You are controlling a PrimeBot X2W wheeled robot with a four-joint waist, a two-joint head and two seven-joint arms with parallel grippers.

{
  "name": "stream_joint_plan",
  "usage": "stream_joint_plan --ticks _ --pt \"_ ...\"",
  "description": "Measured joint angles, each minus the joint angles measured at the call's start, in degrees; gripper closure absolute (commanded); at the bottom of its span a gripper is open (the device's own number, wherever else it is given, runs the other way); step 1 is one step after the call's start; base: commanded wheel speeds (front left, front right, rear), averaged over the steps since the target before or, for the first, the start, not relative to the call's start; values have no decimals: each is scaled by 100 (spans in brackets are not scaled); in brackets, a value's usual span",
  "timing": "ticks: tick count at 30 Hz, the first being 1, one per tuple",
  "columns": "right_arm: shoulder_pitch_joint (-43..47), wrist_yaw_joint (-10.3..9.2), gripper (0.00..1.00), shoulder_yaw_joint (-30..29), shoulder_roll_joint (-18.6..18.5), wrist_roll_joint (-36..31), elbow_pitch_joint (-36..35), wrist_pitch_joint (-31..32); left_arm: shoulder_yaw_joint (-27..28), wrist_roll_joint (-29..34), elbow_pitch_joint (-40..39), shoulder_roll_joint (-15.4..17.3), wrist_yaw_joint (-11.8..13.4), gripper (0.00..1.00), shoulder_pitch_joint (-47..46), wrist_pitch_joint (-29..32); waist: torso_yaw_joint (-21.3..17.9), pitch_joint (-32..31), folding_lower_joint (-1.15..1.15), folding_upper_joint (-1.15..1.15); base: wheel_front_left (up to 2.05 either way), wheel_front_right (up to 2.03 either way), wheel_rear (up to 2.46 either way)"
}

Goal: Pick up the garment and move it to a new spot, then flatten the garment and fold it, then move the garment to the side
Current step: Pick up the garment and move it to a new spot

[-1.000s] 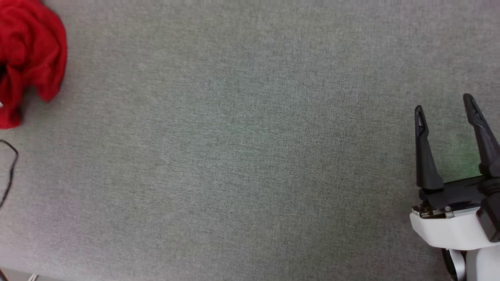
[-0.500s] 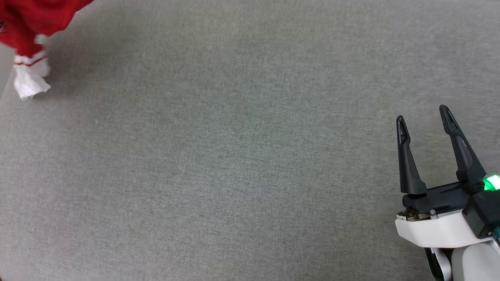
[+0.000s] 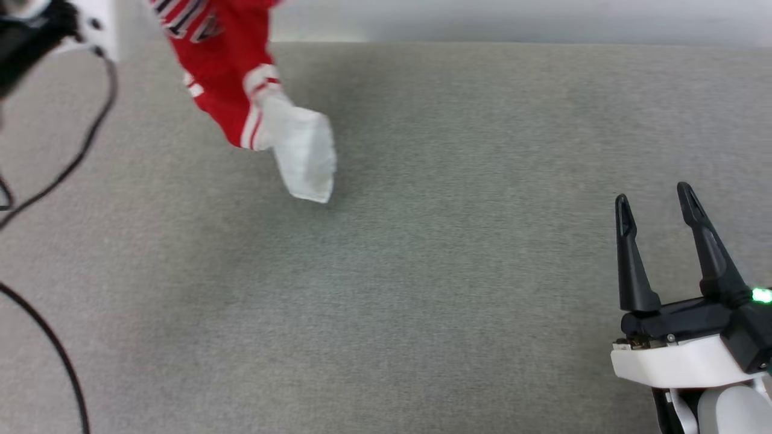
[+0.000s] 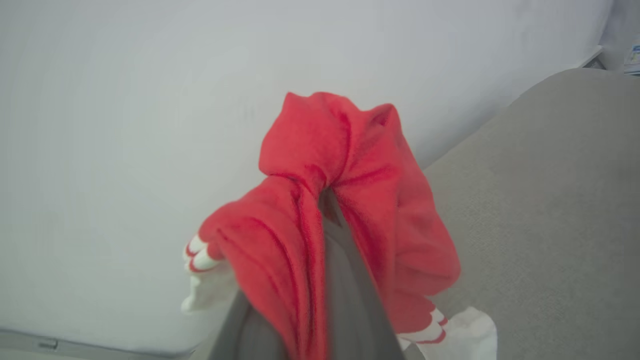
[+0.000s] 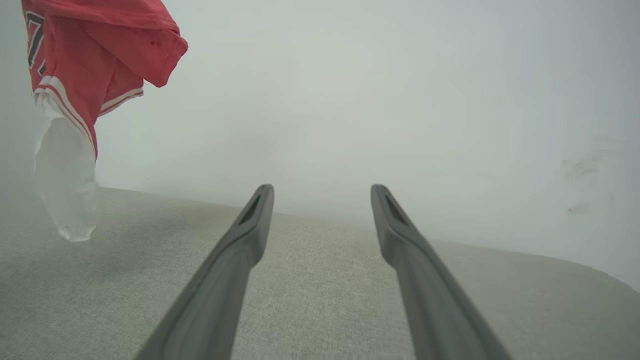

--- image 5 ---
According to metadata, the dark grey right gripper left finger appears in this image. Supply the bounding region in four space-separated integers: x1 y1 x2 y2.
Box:
134 184 275 360

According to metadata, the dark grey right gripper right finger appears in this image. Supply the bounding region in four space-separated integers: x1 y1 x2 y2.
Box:
370 184 513 360

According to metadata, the red Bulls 23 jersey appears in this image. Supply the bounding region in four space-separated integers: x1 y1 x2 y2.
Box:
21 0 189 243

